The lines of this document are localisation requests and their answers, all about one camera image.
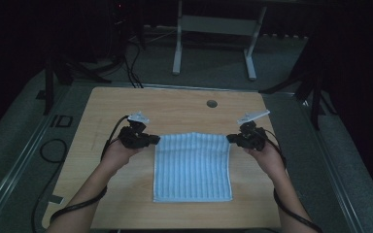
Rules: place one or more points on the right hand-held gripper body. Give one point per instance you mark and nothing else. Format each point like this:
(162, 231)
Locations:
(254, 137)

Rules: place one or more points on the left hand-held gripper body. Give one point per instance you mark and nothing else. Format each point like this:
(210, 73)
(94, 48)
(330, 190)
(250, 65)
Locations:
(132, 137)

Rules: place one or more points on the light blue striped towel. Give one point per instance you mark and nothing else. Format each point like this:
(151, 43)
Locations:
(192, 168)

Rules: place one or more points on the person's left hand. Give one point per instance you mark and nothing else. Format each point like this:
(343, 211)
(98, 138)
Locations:
(116, 157)

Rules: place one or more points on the person's right hand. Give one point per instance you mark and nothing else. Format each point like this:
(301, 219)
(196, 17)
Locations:
(270, 161)

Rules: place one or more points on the black tripod stand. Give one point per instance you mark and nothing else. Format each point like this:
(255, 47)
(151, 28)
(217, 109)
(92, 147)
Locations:
(49, 84)
(315, 97)

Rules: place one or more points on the dark equipment stand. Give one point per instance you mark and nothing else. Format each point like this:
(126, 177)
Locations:
(123, 29)

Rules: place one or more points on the metal floor rail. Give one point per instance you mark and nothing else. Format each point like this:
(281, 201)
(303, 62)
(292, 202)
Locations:
(19, 168)
(336, 181)

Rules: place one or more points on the white metal desk frame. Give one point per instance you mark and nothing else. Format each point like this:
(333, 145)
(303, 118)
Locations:
(218, 26)

